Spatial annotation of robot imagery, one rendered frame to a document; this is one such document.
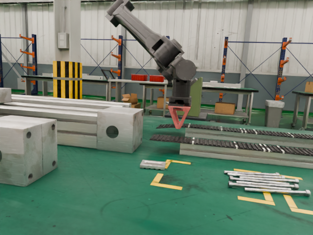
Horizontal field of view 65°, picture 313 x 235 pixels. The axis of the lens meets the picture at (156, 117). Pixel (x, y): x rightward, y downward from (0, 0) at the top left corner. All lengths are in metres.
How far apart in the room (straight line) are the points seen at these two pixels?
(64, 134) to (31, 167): 0.21
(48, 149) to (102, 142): 0.17
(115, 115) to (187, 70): 0.24
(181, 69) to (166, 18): 8.01
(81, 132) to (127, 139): 0.12
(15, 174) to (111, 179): 0.15
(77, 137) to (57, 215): 0.30
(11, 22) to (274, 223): 11.51
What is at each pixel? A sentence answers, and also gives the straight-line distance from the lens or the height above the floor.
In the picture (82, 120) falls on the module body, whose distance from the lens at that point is 0.64.
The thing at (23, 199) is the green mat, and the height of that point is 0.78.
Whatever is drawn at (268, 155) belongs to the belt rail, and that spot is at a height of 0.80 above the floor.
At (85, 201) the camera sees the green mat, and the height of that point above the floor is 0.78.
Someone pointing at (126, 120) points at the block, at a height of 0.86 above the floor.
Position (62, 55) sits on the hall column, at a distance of 4.26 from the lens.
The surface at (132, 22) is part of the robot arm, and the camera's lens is 0.93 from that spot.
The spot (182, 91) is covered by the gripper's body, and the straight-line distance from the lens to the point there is 0.76.
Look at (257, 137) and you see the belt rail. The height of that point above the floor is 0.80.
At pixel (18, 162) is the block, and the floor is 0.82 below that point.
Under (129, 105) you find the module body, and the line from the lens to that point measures 0.85.
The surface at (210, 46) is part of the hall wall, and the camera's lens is 8.34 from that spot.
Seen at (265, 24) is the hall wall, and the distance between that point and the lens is 8.55.
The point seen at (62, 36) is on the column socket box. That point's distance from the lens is 4.17.
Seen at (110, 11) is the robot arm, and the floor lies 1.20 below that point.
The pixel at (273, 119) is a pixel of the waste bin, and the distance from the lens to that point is 5.68.
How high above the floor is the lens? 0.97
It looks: 10 degrees down
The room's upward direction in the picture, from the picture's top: 3 degrees clockwise
